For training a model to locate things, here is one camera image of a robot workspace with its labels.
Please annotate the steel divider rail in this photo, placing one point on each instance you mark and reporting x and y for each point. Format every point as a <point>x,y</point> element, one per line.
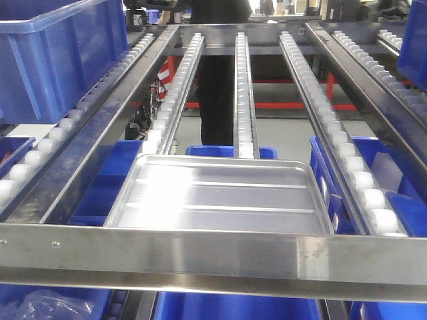
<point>57,188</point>
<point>389,118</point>

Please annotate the white roller track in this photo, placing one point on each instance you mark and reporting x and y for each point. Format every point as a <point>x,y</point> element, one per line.
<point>366,203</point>
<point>245,134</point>
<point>159,139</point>

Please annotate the clear plastic bag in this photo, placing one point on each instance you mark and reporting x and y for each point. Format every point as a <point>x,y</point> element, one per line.
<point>47,304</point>

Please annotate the blue bin bottom centre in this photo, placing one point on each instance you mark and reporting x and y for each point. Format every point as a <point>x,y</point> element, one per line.
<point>177,305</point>

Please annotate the person in black clothes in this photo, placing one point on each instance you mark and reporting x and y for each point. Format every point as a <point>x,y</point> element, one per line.
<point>215,86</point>

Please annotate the small blue bin far left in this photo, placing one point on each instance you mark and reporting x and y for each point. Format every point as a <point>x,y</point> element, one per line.
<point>13,149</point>

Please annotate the steel front rack beam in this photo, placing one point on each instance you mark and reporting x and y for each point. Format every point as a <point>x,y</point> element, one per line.
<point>340,267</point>

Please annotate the blue bin lower right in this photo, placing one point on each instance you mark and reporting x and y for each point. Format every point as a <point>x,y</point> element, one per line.
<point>405,200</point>

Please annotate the far right roller track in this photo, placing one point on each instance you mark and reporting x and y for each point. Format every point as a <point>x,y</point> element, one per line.
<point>410,100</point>

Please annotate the centre white roller track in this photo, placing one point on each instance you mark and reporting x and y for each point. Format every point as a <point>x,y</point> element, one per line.
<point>245,134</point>

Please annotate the left steel divider rail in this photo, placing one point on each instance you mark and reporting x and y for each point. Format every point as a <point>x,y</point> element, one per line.
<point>57,188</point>

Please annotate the blue bin bottom left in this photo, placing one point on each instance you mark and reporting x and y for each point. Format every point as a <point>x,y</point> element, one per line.
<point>99,297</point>

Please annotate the large blue bin upper left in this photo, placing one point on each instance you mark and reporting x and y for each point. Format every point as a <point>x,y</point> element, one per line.
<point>53,53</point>

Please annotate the blue bin lower centre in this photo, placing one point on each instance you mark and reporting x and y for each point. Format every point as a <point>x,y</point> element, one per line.
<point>226,151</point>

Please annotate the far left roller track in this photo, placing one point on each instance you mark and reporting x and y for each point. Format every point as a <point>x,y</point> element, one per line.
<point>22,172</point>

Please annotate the blue bin lower left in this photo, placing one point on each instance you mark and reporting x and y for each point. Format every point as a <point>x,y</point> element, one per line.
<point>96,204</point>

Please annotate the blue bin bottom right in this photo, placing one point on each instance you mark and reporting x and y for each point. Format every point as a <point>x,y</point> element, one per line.
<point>387,310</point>

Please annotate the silver metal tray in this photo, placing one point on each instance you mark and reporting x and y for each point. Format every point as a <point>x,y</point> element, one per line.
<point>189,193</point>

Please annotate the blue bin upper right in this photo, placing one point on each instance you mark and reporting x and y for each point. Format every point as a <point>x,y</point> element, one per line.
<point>412,59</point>

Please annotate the right steel divider rail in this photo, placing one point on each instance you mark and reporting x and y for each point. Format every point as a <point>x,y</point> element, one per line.
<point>389,118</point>

